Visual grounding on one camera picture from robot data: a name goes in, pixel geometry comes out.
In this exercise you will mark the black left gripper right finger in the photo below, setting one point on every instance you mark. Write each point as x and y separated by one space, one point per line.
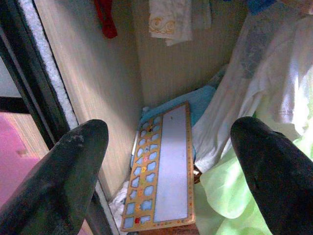
276 176

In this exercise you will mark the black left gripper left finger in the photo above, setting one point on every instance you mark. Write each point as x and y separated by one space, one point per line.
56 181

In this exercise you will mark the light green cloth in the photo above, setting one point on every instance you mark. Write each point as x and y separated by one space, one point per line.
227 191

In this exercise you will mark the pink sheet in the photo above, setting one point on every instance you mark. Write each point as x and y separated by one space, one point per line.
12 151

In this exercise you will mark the white crumpled cloth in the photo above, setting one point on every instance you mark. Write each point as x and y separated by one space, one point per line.
119 203

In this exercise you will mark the white shirt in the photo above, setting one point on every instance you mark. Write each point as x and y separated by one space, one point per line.
264 73

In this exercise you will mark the wooden shape puzzle board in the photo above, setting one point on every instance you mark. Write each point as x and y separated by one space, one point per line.
171 166

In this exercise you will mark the light blue towel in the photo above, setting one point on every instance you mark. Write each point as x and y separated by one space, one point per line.
195 100

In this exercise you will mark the white foam strip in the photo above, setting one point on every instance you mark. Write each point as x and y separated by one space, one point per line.
46 61

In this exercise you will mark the red cloth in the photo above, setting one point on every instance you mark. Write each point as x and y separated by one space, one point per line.
106 19

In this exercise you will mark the dark blue cloth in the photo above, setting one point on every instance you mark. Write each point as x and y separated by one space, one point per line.
261 5

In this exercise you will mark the white cloth yellow embroidery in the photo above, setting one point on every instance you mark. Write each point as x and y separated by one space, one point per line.
171 19

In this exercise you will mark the black door frame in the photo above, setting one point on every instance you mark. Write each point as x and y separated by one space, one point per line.
29 73

